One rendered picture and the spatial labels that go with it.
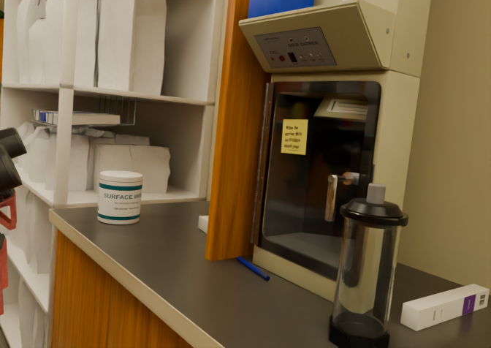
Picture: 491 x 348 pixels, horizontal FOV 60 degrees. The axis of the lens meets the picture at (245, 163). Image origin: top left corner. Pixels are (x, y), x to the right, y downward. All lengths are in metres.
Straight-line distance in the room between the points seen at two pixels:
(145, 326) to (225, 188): 0.36
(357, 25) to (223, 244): 0.61
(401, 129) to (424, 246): 0.49
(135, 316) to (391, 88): 0.74
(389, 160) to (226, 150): 0.39
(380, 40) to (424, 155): 0.53
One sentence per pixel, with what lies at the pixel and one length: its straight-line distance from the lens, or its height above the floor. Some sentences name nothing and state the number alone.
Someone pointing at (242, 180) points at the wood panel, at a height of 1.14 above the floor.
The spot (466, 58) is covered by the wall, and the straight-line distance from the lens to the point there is 1.26.
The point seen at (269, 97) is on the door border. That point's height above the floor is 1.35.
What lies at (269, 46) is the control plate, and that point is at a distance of 0.96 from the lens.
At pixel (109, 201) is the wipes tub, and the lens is 1.36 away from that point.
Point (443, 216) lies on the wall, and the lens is 1.26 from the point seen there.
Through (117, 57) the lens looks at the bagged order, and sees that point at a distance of 1.89.
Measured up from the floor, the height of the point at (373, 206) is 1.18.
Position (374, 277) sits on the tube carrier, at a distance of 0.72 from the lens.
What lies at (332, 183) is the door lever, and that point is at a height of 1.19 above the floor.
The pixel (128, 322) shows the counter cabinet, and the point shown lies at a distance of 1.10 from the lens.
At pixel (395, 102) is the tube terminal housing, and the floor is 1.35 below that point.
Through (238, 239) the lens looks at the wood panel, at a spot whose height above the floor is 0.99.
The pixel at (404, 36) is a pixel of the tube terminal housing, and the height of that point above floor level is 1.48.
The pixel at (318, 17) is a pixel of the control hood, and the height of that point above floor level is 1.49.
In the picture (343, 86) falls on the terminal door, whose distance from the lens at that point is 0.88.
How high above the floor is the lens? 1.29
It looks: 6 degrees down
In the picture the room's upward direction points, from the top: 6 degrees clockwise
